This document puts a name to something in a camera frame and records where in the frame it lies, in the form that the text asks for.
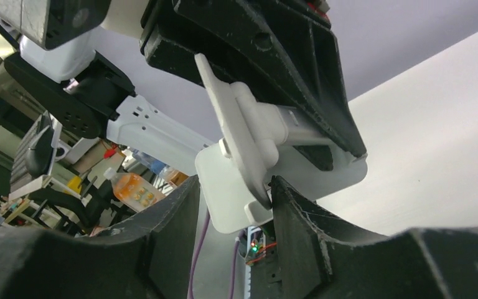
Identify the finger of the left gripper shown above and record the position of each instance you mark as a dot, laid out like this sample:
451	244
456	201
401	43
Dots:
283	50

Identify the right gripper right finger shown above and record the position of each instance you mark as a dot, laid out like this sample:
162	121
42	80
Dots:
320	255

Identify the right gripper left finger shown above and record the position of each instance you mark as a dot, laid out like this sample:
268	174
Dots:
148	255

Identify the white folding phone stand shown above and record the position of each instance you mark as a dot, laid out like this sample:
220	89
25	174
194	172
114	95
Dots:
261	140

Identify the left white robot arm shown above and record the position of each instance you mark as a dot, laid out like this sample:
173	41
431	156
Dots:
59	64

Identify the orange drink bottle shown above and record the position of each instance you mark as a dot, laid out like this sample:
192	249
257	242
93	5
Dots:
133	190

